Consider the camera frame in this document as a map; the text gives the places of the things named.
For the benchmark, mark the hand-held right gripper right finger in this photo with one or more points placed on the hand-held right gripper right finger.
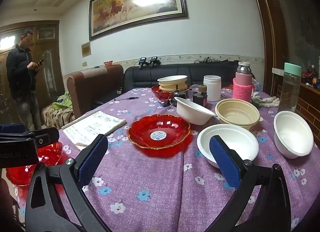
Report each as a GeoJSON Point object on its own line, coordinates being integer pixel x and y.
{"type": "Point", "coordinates": [223, 162]}

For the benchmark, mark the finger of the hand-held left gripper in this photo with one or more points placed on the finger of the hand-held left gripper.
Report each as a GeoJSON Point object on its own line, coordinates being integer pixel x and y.
{"type": "Point", "coordinates": [42, 135]}

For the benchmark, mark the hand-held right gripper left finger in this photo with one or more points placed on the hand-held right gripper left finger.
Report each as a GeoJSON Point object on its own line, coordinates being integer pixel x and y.
{"type": "Point", "coordinates": [92, 160]}

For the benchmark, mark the red scalloped plate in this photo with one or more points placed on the red scalloped plate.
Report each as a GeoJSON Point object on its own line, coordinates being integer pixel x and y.
{"type": "Point", "coordinates": [51, 153]}

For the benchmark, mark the white paper bowl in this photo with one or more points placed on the white paper bowl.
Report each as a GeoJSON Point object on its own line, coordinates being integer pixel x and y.
{"type": "Point", "coordinates": [193, 112]}
{"type": "Point", "coordinates": [235, 134]}
{"type": "Point", "coordinates": [292, 134]}

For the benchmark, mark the red plate with round sticker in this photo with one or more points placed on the red plate with round sticker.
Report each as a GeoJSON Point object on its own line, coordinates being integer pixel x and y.
{"type": "Point", "coordinates": [150, 127]}

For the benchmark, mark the red plate under cream bowls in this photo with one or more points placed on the red plate under cream bowls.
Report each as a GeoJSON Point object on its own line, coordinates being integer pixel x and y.
{"type": "Point", "coordinates": [161, 93]}

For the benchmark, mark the brown furry blanket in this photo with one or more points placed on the brown furry blanket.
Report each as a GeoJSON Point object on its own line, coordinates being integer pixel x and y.
{"type": "Point", "coordinates": [57, 118]}

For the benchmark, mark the open paper notebook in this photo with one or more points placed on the open paper notebook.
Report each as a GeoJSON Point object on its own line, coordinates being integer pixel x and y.
{"type": "Point", "coordinates": [95, 125]}

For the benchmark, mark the green cloth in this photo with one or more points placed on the green cloth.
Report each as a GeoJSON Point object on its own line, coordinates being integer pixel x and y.
{"type": "Point", "coordinates": [62, 100]}

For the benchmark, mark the cream strainer bowl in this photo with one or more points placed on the cream strainer bowl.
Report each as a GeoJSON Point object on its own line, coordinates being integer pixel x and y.
{"type": "Point", "coordinates": [237, 114]}

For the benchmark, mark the purple floral tablecloth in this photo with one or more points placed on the purple floral tablecloth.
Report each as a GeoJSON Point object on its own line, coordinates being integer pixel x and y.
{"type": "Point", "coordinates": [155, 187]}

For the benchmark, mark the dark jar with cork lid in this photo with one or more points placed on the dark jar with cork lid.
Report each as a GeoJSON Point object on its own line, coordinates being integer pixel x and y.
{"type": "Point", "coordinates": [200, 97]}

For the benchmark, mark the black pen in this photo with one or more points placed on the black pen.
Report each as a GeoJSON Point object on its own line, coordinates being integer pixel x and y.
{"type": "Point", "coordinates": [126, 98]}

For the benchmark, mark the brown upholstered chair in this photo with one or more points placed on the brown upholstered chair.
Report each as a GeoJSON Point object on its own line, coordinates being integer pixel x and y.
{"type": "Point", "coordinates": [95, 86]}

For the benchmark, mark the white work gloves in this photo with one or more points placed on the white work gloves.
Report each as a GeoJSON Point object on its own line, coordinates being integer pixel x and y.
{"type": "Point", "coordinates": [265, 102]}

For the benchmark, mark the white plastic jar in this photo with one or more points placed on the white plastic jar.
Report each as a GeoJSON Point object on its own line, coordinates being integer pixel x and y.
{"type": "Point", "coordinates": [212, 89]}

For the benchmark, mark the carved wooden door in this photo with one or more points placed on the carved wooden door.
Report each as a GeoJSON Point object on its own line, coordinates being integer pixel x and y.
{"type": "Point", "coordinates": [50, 59]}

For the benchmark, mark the pink bottle with knitted sleeve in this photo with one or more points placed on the pink bottle with knitted sleeve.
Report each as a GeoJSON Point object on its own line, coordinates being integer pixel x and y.
{"type": "Point", "coordinates": [242, 86]}

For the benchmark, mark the dark glass jar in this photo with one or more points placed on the dark glass jar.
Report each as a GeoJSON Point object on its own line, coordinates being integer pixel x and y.
{"type": "Point", "coordinates": [179, 97]}

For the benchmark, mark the clear bottle with mint lid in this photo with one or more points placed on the clear bottle with mint lid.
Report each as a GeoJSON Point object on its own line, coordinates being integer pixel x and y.
{"type": "Point", "coordinates": [290, 89]}

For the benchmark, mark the black leather sofa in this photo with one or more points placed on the black leather sofa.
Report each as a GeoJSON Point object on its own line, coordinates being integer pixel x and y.
{"type": "Point", "coordinates": [150, 76]}

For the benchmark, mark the spare hand-held gripper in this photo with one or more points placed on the spare hand-held gripper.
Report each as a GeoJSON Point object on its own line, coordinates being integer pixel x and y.
{"type": "Point", "coordinates": [142, 62]}
{"type": "Point", "coordinates": [153, 61]}

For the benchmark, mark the framed horse painting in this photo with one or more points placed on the framed horse painting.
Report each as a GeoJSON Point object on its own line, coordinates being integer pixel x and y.
{"type": "Point", "coordinates": [137, 4]}

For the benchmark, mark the small framed wall picture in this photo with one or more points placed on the small framed wall picture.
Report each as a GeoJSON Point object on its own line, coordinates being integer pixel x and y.
{"type": "Point", "coordinates": [86, 49]}

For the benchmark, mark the dark wooden door frame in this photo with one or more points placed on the dark wooden door frame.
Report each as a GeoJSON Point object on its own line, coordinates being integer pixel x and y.
{"type": "Point", "coordinates": [270, 26]}

